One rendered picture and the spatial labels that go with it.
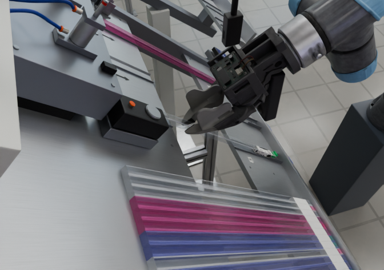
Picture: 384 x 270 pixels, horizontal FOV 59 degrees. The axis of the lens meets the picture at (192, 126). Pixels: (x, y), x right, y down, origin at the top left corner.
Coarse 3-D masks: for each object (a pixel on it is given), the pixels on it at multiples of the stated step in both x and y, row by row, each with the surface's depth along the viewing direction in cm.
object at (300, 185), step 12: (264, 132) 88; (276, 144) 85; (288, 156) 83; (288, 168) 81; (300, 180) 78; (300, 192) 78; (312, 204) 75; (324, 216) 73; (336, 240) 70; (348, 252) 68
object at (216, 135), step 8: (168, 120) 55; (176, 120) 56; (184, 120) 58; (184, 128) 59; (208, 136) 63; (216, 136) 64; (224, 136) 66; (232, 144) 68; (240, 144) 70; (248, 144) 72; (272, 152) 80
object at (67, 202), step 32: (128, 64) 60; (128, 96) 53; (32, 128) 35; (64, 128) 38; (96, 128) 42; (32, 160) 33; (64, 160) 35; (96, 160) 39; (128, 160) 43; (160, 160) 48; (0, 192) 28; (32, 192) 30; (64, 192) 33; (96, 192) 35; (0, 224) 26; (32, 224) 28; (64, 224) 30; (96, 224) 33; (128, 224) 36; (0, 256) 25; (32, 256) 27; (64, 256) 28; (96, 256) 30; (128, 256) 33
